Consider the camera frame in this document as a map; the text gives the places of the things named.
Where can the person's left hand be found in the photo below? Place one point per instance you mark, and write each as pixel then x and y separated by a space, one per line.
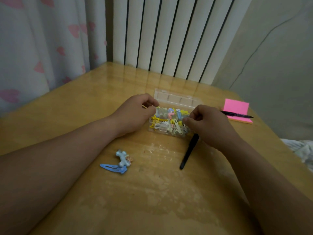
pixel 132 115

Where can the light blue bone hair clip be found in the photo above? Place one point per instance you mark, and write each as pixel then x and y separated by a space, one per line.
pixel 123 157

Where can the white bedding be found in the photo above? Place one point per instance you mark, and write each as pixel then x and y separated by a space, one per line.
pixel 302 151

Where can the blue snap hair clip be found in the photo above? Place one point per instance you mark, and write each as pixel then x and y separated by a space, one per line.
pixel 112 168

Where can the white curtain with pink hearts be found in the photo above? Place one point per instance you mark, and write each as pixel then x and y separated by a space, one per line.
pixel 41 46

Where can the clear plastic storage box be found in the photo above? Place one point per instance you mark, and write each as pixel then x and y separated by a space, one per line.
pixel 171 100

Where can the person's right fingers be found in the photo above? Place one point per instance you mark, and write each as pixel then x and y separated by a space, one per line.
pixel 193 117

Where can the pink sticky note pad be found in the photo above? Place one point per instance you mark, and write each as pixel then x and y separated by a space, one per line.
pixel 236 106

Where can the person's left forearm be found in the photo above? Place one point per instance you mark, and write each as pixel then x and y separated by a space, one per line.
pixel 56 166

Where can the person's right hand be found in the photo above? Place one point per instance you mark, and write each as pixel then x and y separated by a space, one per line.
pixel 212 127

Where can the person's left fingers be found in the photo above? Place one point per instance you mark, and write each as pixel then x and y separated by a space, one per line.
pixel 151 101

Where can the black tweezers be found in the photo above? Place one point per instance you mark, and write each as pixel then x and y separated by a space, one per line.
pixel 188 152

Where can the white radiator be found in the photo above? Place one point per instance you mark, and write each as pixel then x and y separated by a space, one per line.
pixel 176 34

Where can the pile of colourful hair clips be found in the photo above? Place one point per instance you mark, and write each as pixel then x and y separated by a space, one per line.
pixel 168 121

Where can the person's right forearm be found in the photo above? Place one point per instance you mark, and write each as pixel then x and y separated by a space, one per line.
pixel 264 190

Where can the black pen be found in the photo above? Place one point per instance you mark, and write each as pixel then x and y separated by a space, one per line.
pixel 236 114

